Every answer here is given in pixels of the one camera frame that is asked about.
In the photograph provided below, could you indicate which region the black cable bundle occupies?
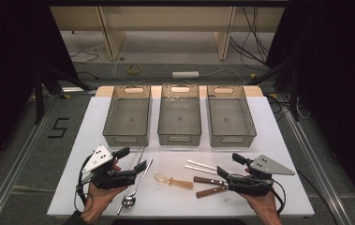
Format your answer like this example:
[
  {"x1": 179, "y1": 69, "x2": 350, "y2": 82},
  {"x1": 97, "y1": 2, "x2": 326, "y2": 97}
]
[{"x1": 229, "y1": 6, "x2": 271, "y2": 69}]

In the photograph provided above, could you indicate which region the light wooden shelf unit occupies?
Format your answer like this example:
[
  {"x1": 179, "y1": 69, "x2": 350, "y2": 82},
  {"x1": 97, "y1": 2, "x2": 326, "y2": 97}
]
[{"x1": 49, "y1": 5, "x2": 286, "y2": 62}]

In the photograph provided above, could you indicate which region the yellow tape roll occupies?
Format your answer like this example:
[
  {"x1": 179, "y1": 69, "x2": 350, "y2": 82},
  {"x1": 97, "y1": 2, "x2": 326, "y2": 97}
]
[{"x1": 126, "y1": 63, "x2": 143, "y2": 75}]

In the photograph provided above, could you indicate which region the right hand-held gripper black cable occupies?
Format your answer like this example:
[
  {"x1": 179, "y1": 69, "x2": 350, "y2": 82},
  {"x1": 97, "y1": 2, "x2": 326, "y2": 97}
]
[{"x1": 272, "y1": 179, "x2": 288, "y2": 217}]

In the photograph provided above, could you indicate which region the person's right hand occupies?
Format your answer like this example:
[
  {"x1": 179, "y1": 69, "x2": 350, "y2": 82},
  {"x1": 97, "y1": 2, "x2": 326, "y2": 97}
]
[{"x1": 241, "y1": 192, "x2": 280, "y2": 218}]

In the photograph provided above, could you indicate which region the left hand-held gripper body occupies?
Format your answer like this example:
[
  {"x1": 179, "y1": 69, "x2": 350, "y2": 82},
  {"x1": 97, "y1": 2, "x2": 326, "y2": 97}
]
[{"x1": 81, "y1": 144, "x2": 138, "y2": 190}]

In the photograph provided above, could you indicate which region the black and white cable tangle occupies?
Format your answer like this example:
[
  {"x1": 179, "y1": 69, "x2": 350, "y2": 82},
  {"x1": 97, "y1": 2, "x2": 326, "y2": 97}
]
[{"x1": 267, "y1": 93, "x2": 311, "y2": 122}]

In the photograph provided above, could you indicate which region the person's left hand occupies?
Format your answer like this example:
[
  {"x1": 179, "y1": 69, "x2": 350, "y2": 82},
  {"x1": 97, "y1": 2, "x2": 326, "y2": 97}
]
[{"x1": 81, "y1": 183, "x2": 126, "y2": 223}]

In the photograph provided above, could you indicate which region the dark curtain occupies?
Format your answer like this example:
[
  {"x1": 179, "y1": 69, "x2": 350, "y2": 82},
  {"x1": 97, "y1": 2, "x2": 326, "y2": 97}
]
[
  {"x1": 264, "y1": 0, "x2": 355, "y2": 218},
  {"x1": 0, "y1": 0, "x2": 80, "y2": 176}
]

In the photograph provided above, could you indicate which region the long black cable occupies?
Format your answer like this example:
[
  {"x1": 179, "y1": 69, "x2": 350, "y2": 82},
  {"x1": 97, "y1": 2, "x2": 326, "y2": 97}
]
[{"x1": 296, "y1": 169, "x2": 340, "y2": 225}]

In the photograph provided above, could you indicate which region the metal spoon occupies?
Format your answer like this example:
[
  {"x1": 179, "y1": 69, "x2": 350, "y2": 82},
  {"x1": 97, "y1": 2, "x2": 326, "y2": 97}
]
[{"x1": 121, "y1": 157, "x2": 154, "y2": 210}]

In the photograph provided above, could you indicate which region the black metal stand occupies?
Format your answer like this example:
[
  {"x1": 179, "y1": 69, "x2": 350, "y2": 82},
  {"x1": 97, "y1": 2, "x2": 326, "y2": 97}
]
[
  {"x1": 247, "y1": 58, "x2": 302, "y2": 122},
  {"x1": 33, "y1": 62, "x2": 91, "y2": 125}
]

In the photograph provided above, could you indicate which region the white power strip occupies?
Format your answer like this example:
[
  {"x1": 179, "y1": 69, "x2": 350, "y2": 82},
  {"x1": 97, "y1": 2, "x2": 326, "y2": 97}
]
[{"x1": 171, "y1": 70, "x2": 200, "y2": 80}]

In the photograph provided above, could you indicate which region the black frame bar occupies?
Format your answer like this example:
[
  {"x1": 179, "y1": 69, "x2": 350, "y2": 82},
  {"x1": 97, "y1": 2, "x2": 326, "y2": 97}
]
[{"x1": 47, "y1": 0, "x2": 291, "y2": 8}]

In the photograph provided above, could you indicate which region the thin black cable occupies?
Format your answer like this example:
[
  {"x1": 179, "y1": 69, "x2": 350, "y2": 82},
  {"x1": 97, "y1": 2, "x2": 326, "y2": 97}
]
[
  {"x1": 77, "y1": 71, "x2": 100, "y2": 81},
  {"x1": 69, "y1": 51, "x2": 100, "y2": 64}
]

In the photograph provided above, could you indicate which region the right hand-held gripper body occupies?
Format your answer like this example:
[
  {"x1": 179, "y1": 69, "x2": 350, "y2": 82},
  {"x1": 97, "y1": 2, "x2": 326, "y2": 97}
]
[{"x1": 227, "y1": 155, "x2": 296, "y2": 198}]

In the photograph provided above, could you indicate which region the smoky transparent plastic bin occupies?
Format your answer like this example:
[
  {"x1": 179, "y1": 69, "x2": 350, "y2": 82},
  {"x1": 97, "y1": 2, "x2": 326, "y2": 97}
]
[
  {"x1": 157, "y1": 83, "x2": 203, "y2": 147},
  {"x1": 206, "y1": 84, "x2": 258, "y2": 148},
  {"x1": 102, "y1": 84, "x2": 152, "y2": 148}
]

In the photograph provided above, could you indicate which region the amber translucent plastic spoon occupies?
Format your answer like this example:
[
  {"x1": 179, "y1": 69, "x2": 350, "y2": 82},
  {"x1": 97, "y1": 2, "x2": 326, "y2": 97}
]
[{"x1": 154, "y1": 172, "x2": 195, "y2": 190}]

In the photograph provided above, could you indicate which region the aluminium floor rail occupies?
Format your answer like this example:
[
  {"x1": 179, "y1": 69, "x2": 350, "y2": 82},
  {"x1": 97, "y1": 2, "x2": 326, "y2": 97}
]
[
  {"x1": 276, "y1": 93, "x2": 355, "y2": 225},
  {"x1": 0, "y1": 93, "x2": 59, "y2": 225}
]

